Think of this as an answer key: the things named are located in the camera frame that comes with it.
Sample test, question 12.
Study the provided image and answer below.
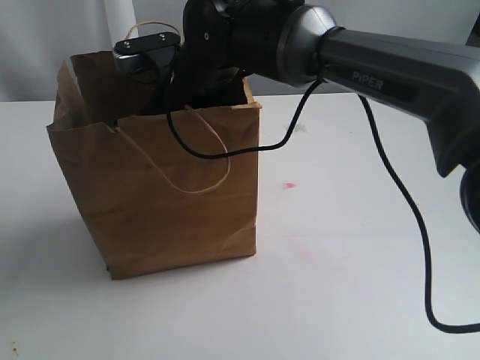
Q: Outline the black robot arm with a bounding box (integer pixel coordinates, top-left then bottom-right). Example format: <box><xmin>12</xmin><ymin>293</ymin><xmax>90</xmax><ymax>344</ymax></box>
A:
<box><xmin>144</xmin><ymin>1</ymin><xmax>479</xmax><ymax>226</ymax></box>

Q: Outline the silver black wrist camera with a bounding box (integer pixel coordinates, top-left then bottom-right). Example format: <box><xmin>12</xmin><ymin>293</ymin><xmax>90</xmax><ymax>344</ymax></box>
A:
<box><xmin>112</xmin><ymin>31</ymin><xmax>181</xmax><ymax>79</ymax></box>

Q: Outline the brown paper bag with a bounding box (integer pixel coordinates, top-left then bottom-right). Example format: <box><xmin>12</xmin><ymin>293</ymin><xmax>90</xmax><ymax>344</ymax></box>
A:
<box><xmin>47</xmin><ymin>51</ymin><xmax>261</xmax><ymax>280</ymax></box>

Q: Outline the black cable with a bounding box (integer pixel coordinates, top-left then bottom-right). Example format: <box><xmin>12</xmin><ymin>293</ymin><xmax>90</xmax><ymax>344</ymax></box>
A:
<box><xmin>166</xmin><ymin>61</ymin><xmax>480</xmax><ymax>335</ymax></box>

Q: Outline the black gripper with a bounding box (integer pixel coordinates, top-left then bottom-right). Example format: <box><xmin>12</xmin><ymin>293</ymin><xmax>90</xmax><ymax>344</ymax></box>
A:
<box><xmin>142</xmin><ymin>44</ymin><xmax>248</xmax><ymax>115</ymax></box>

